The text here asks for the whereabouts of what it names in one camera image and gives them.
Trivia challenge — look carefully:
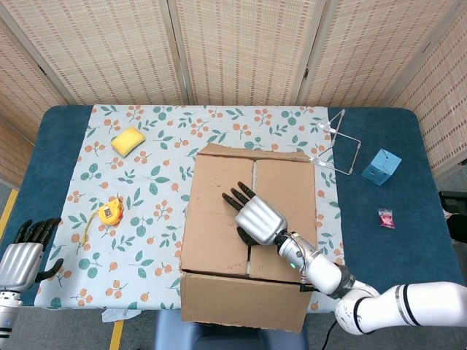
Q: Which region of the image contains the yellow tape measure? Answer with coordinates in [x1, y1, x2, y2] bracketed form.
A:
[82, 198, 126, 246]

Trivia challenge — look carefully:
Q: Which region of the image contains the woven bamboo folding screen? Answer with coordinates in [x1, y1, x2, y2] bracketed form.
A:
[0, 0, 467, 183]

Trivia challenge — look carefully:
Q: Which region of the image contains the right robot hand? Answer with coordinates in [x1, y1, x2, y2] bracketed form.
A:
[221, 181, 289, 247]

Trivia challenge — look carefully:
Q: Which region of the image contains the small blue paper box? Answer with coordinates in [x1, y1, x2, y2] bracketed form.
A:
[360, 148, 402, 187]

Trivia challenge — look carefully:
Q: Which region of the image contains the yellow green sponge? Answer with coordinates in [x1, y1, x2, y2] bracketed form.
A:
[110, 125, 146, 158]

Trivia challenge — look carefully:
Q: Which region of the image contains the black bag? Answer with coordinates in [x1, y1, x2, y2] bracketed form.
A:
[439, 191, 467, 241]

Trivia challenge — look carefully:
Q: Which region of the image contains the brown cardboard box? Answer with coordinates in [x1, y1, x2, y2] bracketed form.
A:
[180, 142, 322, 333]

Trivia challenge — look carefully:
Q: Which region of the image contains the pink candy packet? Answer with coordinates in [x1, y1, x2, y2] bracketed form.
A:
[377, 207, 396, 230]

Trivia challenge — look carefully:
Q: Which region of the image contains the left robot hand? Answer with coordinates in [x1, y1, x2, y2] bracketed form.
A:
[0, 217, 65, 292]

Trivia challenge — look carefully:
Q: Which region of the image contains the floral print tablecloth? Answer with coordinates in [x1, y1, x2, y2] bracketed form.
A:
[34, 104, 351, 313]

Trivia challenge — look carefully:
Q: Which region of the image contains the clear acrylic wire stand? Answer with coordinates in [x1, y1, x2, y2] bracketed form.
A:
[306, 108, 362, 175]

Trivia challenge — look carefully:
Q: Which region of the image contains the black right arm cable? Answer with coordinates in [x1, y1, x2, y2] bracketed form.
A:
[323, 320, 337, 350]

